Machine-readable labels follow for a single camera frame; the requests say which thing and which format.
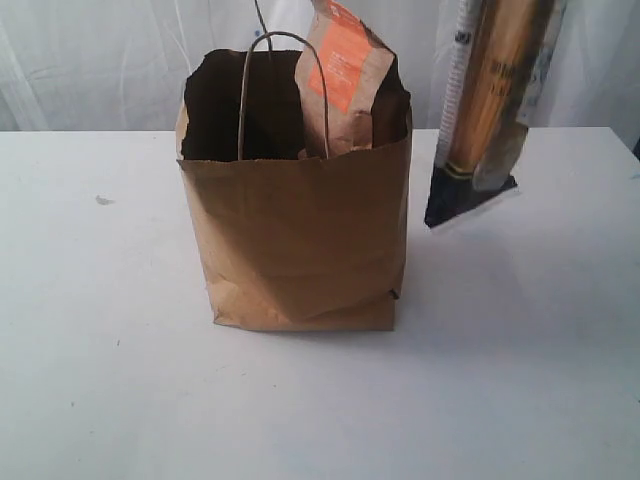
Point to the large brown paper bag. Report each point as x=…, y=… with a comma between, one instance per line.
x=289, y=242

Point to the small brown coffee pouch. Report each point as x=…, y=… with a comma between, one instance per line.
x=338, y=75

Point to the spaghetti packet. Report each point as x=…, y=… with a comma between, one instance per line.
x=501, y=55

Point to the small grey table scrap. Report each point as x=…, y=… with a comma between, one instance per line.
x=104, y=201

